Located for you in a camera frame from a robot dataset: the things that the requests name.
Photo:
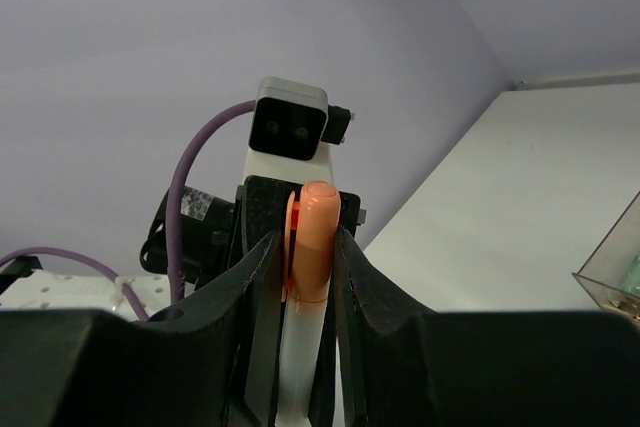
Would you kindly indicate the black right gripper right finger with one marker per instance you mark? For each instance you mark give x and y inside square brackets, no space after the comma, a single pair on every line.
[403,364]

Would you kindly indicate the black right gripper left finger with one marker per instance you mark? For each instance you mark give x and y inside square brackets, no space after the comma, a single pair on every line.
[208,360]

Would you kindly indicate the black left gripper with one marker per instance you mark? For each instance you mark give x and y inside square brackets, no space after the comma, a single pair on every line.
[217,233]

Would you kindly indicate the orange marker cap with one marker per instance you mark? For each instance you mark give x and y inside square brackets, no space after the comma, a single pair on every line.
[311,223]

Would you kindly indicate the grey marker orange tip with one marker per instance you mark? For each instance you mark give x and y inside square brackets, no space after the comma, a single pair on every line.
[299,348]

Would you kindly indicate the green highlighter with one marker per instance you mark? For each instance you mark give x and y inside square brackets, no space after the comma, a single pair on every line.
[630,281]

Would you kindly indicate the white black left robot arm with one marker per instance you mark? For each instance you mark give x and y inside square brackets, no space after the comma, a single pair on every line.
[26,285]

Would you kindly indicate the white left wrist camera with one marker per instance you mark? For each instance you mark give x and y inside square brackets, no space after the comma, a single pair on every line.
[285,141]

